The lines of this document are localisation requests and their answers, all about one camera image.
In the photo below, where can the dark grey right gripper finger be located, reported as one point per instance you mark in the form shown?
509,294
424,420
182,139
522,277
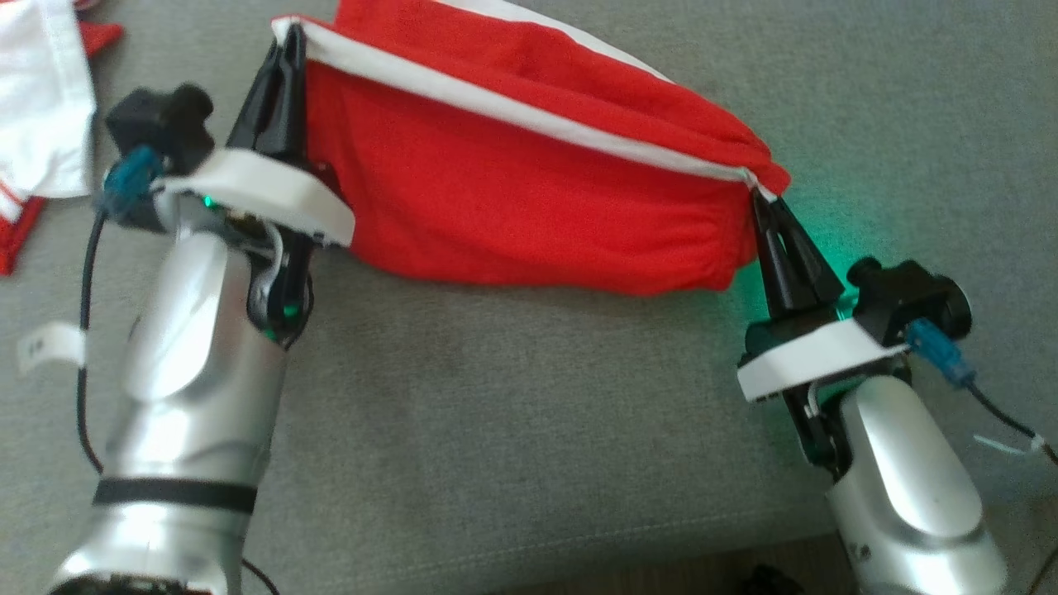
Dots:
773,264
814,277

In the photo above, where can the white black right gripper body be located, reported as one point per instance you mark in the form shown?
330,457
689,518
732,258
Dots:
814,359

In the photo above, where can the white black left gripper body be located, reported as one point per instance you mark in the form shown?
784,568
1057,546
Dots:
264,194

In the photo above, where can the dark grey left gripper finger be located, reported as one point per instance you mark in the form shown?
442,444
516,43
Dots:
293,107
254,116

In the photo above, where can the red white basketball jersey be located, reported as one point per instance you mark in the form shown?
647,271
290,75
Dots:
496,190

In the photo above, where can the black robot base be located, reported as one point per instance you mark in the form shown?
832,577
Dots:
769,580

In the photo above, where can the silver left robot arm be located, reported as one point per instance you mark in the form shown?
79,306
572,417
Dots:
190,397

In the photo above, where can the grey fabric sofa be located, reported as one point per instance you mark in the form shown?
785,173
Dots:
512,413

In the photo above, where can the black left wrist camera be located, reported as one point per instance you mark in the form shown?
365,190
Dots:
161,120

